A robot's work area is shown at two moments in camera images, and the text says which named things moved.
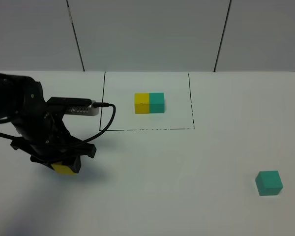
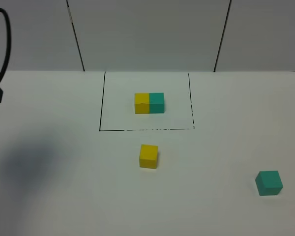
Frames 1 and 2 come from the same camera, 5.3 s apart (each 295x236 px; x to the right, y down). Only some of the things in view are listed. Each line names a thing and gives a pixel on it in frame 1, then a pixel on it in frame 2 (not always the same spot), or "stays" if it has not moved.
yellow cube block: x=61 y=169 → x=148 y=156
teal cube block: x=268 y=183 stays
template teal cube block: x=157 y=103 stays
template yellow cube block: x=142 y=103 stays
